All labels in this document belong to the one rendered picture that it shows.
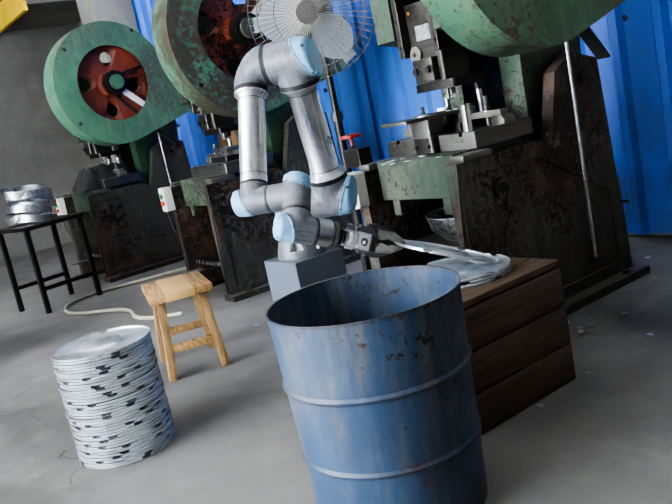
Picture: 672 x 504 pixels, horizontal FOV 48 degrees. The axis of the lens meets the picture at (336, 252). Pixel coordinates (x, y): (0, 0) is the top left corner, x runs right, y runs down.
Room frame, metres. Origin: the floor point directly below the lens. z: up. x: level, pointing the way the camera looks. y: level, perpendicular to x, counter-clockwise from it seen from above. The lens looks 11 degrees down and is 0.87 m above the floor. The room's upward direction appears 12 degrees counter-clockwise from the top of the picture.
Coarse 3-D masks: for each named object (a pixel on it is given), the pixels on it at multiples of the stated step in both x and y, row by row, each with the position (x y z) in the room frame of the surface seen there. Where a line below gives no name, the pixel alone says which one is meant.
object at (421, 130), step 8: (432, 112) 2.73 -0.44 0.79; (440, 112) 2.64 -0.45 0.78; (448, 112) 2.65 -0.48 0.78; (456, 112) 2.68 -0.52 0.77; (408, 120) 2.56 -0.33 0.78; (416, 120) 2.57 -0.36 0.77; (424, 120) 2.59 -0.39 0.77; (432, 120) 2.63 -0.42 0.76; (440, 120) 2.66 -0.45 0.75; (416, 128) 2.68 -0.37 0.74; (424, 128) 2.64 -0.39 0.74; (432, 128) 2.63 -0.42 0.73; (440, 128) 2.65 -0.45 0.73; (416, 136) 2.68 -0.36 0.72; (424, 136) 2.65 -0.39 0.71; (432, 136) 2.63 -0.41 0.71; (416, 144) 2.69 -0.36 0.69; (424, 144) 2.66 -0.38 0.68; (432, 144) 2.63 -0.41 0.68; (416, 152) 2.69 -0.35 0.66; (424, 152) 2.66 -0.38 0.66; (432, 152) 2.63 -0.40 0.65
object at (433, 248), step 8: (408, 240) 2.13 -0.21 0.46; (416, 248) 1.91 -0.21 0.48; (424, 248) 1.99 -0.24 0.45; (432, 248) 1.98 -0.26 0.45; (440, 248) 2.01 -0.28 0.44; (448, 248) 2.05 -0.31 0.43; (456, 248) 2.15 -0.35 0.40; (448, 256) 1.88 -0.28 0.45; (456, 256) 1.88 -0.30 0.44; (464, 256) 1.88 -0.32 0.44; (472, 256) 1.99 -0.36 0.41; (480, 256) 2.03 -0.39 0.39; (488, 256) 2.07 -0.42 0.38
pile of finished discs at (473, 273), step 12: (432, 264) 2.15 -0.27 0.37; (444, 264) 2.12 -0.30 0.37; (456, 264) 2.07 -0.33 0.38; (468, 264) 2.04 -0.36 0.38; (480, 264) 2.03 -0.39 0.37; (492, 264) 2.01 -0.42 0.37; (504, 264) 1.98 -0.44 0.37; (468, 276) 1.93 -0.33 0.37; (480, 276) 1.89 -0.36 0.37; (492, 276) 1.90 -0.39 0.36
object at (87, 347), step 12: (84, 336) 2.28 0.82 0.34; (96, 336) 2.27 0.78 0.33; (108, 336) 2.21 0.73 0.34; (120, 336) 2.18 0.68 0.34; (132, 336) 2.18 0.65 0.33; (144, 336) 2.13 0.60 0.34; (60, 348) 2.21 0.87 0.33; (72, 348) 2.18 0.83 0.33; (84, 348) 2.13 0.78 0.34; (96, 348) 2.11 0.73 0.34; (108, 348) 2.09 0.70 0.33; (120, 348) 2.05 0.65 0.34; (60, 360) 2.05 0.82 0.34; (72, 360) 2.03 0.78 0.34
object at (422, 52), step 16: (416, 16) 2.73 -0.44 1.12; (416, 32) 2.74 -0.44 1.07; (416, 48) 2.74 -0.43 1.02; (432, 48) 2.69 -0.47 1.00; (464, 48) 2.72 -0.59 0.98; (416, 64) 2.72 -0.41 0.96; (432, 64) 2.66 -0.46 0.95; (448, 64) 2.67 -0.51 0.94; (464, 64) 2.72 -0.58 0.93; (416, 80) 2.74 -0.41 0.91; (432, 80) 2.67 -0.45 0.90
